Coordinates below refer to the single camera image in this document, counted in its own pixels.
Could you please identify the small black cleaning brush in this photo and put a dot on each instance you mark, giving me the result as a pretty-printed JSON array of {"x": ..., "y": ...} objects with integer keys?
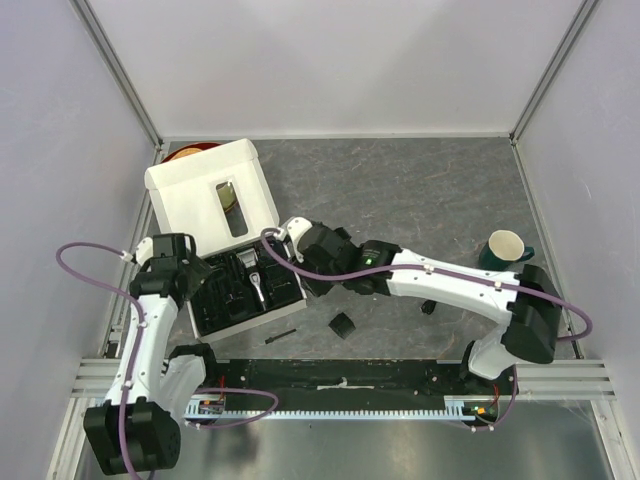
[{"x": 282, "y": 335}]

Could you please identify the black comb guard near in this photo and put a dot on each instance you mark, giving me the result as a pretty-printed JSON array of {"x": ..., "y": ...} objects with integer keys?
[{"x": 342, "y": 326}]

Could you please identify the grey slotted cable duct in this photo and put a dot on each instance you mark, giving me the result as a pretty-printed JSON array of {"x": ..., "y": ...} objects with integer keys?
[{"x": 451, "y": 411}]

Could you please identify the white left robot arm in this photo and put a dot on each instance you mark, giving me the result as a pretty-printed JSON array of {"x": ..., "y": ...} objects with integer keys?
[{"x": 137, "y": 427}]

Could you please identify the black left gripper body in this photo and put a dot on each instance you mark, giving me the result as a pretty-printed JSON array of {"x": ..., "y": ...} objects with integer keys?
[{"x": 197, "y": 273}]

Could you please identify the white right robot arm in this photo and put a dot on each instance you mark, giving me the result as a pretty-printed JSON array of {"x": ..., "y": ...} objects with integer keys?
[{"x": 521, "y": 304}]

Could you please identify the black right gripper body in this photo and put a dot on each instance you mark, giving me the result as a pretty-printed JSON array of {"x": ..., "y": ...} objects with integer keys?
[{"x": 318, "y": 284}]

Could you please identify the red wooden bowl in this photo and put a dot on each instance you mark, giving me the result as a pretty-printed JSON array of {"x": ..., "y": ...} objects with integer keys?
[{"x": 190, "y": 150}]

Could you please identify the black plastic box tray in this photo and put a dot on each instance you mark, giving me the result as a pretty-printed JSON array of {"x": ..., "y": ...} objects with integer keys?
[{"x": 227, "y": 304}]

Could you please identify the aluminium front frame rail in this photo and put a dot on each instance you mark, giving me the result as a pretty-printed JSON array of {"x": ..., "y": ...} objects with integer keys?
[{"x": 577, "y": 379}]

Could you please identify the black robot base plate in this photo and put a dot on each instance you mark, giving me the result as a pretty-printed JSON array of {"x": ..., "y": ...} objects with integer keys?
[{"x": 356, "y": 385}]

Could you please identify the green ceramic mug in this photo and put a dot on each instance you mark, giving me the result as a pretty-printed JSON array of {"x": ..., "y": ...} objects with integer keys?
[{"x": 503, "y": 249}]

